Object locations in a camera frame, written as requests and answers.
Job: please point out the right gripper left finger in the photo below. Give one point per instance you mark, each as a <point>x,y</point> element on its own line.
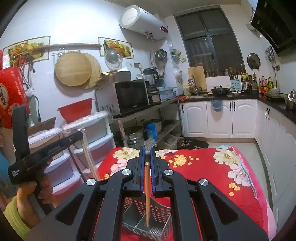
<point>94,211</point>

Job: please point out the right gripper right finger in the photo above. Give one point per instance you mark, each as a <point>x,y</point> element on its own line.
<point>199,210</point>

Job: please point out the wooden chopstick pair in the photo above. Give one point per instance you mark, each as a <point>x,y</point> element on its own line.
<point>147,191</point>

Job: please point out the white kitchen cabinets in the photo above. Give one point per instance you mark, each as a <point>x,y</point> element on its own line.
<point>273,128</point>

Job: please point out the dark kitchen window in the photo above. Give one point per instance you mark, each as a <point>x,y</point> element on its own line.
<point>210,41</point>

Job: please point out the green perforated utensil holder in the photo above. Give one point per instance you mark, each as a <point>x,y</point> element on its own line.
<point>154,222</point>

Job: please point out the red floral tablecloth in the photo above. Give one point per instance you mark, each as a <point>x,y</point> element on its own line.
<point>224,167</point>

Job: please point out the blue detergent bottle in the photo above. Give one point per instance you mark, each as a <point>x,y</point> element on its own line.
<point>151,130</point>

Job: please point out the red gift bag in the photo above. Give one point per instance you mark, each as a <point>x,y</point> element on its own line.
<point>12,93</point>

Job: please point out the red plastic basin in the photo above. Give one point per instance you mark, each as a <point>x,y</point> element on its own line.
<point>77,110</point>

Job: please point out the white plastic drawer unit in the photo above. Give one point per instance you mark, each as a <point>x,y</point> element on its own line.
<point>99,139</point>

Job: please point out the metal shelf rack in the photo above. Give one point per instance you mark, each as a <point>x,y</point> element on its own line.
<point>166,117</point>

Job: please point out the black wok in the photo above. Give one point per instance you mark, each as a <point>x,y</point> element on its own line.
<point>221,91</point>

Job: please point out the wooden cutting board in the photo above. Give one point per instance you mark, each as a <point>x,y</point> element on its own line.
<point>199,77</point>

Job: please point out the electric kettle blender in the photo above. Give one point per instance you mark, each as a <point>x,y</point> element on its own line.
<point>151,75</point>

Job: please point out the glass pot lid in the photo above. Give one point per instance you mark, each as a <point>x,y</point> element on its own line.
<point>113,59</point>

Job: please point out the steel pot on counter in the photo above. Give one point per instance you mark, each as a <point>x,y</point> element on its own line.
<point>290,100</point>

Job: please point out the hanging dark pot lid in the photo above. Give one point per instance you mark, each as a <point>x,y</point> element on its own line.
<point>253,61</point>

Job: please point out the white water heater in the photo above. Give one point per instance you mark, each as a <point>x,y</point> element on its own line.
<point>141,21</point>

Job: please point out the black range hood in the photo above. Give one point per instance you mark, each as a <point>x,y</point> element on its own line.
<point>275,20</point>

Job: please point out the fruit wall picture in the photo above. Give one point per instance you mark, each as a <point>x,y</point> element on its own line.
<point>30,50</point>

